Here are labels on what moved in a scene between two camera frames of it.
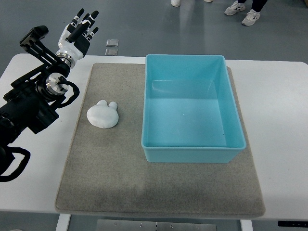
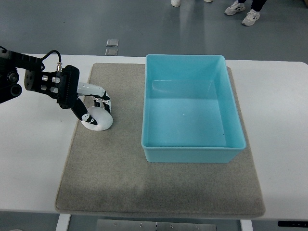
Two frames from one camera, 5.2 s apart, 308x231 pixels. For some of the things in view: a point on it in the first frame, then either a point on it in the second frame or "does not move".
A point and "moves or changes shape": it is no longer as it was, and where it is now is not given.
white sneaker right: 237,6 does not move
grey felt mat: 107,172 does not move
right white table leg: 246,225 does not move
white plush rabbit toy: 102,115 moves or changes shape
